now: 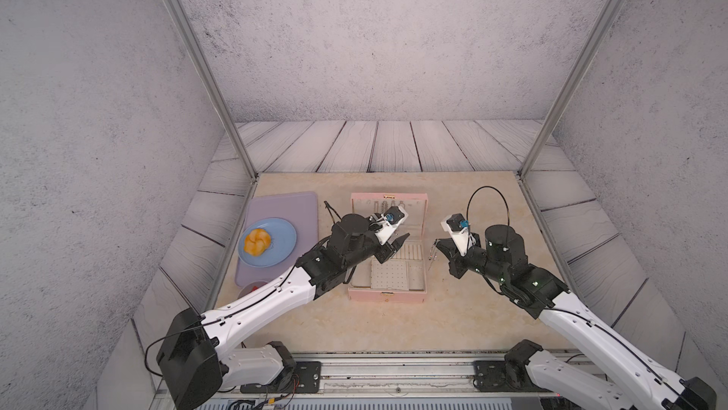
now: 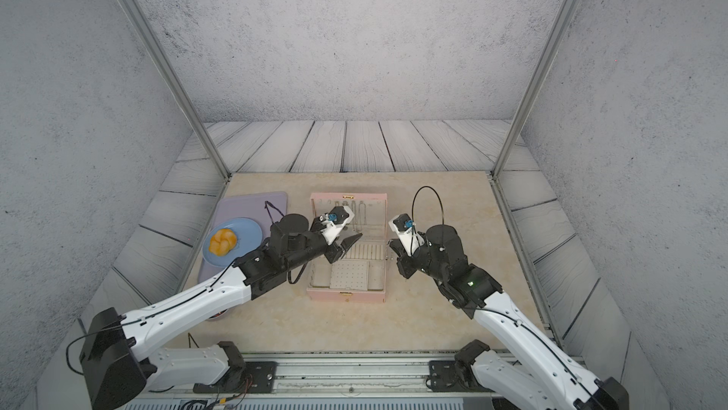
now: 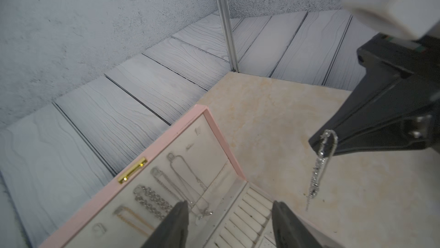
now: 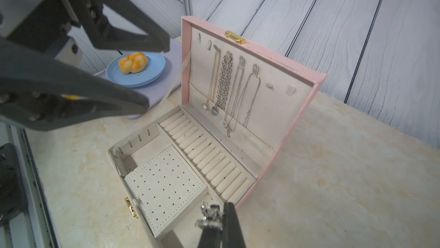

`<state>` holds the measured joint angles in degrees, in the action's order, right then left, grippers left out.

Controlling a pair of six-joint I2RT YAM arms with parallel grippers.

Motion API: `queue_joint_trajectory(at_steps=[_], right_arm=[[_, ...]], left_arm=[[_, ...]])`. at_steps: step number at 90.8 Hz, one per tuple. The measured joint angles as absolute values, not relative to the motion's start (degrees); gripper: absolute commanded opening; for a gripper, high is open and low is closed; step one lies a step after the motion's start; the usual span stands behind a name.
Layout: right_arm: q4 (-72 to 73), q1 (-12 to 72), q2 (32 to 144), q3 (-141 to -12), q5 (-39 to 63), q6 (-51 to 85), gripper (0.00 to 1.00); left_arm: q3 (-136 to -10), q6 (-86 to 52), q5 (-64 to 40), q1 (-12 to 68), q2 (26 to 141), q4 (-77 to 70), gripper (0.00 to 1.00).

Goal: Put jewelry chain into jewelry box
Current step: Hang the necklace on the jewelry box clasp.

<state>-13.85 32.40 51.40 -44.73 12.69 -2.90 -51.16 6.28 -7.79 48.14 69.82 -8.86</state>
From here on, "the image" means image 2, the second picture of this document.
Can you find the yellow bread bun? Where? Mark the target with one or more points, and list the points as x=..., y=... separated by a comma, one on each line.
x=222, y=242

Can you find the left frame post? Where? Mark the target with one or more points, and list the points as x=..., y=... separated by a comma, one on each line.
x=153, y=47

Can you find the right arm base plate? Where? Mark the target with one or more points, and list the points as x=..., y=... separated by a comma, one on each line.
x=451, y=376

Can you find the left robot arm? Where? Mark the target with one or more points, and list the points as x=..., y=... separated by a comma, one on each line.
x=122, y=354

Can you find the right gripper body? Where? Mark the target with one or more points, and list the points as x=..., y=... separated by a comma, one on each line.
x=409, y=265

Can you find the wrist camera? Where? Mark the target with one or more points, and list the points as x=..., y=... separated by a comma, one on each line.
x=407, y=240
x=335, y=221

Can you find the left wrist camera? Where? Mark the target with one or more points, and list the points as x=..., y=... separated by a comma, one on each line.
x=335, y=221

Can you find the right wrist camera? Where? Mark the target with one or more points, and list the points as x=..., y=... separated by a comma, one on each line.
x=407, y=240

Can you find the blue plate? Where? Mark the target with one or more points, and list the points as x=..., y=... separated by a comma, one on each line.
x=249, y=237

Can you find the aluminium rail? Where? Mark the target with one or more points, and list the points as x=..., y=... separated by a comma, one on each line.
x=356, y=373

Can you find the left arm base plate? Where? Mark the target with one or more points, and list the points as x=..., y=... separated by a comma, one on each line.
x=253, y=378

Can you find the frame post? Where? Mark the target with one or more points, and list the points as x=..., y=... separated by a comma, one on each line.
x=558, y=31
x=153, y=47

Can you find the red snack bowl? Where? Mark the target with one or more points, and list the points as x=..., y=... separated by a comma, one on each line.
x=219, y=315

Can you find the right frame post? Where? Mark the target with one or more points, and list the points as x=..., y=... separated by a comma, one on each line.
x=558, y=31

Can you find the pink jewelry box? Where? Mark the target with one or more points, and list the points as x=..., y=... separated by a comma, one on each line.
x=359, y=277

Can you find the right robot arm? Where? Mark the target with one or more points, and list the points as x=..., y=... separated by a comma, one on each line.
x=546, y=377

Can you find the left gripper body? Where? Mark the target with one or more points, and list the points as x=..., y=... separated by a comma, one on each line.
x=334, y=253

